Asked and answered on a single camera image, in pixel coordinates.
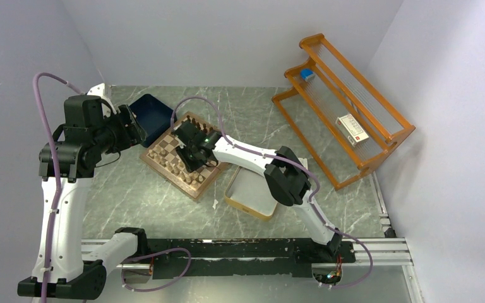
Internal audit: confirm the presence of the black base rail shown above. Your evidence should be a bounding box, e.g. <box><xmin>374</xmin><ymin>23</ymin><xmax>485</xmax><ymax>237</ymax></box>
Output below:
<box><xmin>107</xmin><ymin>236</ymin><xmax>356</xmax><ymax>280</ymax></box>

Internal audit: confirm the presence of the red white card box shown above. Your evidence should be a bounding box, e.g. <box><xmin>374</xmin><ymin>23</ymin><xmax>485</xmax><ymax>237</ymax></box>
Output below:
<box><xmin>335</xmin><ymin>114</ymin><xmax>369</xmax><ymax>146</ymax></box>

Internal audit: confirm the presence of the aluminium frame rail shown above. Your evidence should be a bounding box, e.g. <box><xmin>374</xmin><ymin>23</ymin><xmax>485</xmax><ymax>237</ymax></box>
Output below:
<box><xmin>31</xmin><ymin>237</ymin><xmax>425</xmax><ymax>303</ymax></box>

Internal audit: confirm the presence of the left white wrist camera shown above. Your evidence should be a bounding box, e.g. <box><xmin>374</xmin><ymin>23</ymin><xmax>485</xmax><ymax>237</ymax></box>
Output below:
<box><xmin>87</xmin><ymin>83</ymin><xmax>115</xmax><ymax>117</ymax></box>

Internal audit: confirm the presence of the blue white small object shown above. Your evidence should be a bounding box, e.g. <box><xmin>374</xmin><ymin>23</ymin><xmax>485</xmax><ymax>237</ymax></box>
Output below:
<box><xmin>299</xmin><ymin>68</ymin><xmax>315</xmax><ymax>82</ymax></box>

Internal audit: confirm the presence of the gold-rimmed metal tin tray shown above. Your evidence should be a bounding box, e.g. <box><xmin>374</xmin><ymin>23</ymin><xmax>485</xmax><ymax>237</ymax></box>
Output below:
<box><xmin>224</xmin><ymin>167</ymin><xmax>278</xmax><ymax>222</ymax></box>

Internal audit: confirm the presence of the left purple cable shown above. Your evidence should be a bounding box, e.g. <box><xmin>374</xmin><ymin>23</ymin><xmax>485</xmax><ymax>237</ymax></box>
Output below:
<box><xmin>32</xmin><ymin>72</ymin><xmax>192</xmax><ymax>303</ymax></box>

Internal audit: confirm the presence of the dark blue piece box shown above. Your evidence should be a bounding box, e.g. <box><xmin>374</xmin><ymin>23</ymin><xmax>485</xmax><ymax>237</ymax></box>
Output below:
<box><xmin>129</xmin><ymin>93</ymin><xmax>173</xmax><ymax>148</ymax></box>

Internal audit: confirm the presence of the wooden chess board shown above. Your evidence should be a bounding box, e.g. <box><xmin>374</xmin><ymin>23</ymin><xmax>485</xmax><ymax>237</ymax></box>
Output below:
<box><xmin>140</xmin><ymin>129</ymin><xmax>229</xmax><ymax>200</ymax></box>

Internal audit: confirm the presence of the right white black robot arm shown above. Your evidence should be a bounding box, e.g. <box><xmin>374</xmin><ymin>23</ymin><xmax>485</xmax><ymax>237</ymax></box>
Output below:
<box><xmin>171</xmin><ymin>121</ymin><xmax>342</xmax><ymax>261</ymax></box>

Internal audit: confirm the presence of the orange wooden rack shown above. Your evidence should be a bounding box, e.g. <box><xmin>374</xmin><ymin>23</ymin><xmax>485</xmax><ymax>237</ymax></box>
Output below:
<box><xmin>272</xmin><ymin>33</ymin><xmax>415</xmax><ymax>187</ymax></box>

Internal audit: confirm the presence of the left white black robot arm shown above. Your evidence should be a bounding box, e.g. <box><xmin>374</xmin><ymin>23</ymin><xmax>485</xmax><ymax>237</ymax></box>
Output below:
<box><xmin>17</xmin><ymin>95</ymin><xmax>150</xmax><ymax>302</ymax></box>

